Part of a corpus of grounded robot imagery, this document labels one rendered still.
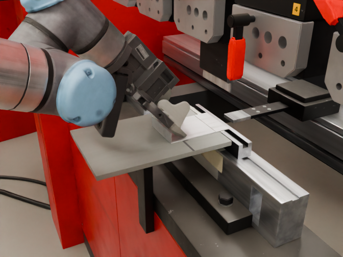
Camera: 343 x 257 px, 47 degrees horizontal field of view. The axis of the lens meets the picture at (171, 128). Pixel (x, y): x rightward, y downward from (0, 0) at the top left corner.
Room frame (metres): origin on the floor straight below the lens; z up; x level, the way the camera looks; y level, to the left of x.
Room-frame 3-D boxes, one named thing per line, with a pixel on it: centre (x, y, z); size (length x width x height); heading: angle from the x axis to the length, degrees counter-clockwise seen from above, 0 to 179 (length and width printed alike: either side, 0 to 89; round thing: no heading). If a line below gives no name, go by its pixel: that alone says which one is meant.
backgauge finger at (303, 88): (0.80, -0.24, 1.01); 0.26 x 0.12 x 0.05; 116
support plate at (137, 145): (0.66, 0.04, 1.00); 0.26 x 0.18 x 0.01; 116
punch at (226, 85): (0.73, -0.09, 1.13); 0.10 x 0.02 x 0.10; 26
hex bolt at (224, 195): (0.58, -0.10, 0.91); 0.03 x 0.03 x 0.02
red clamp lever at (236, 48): (0.56, -0.10, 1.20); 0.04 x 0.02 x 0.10; 116
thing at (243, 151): (0.72, -0.09, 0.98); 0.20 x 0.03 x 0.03; 26
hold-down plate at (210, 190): (0.67, -0.05, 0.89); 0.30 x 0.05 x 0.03; 26
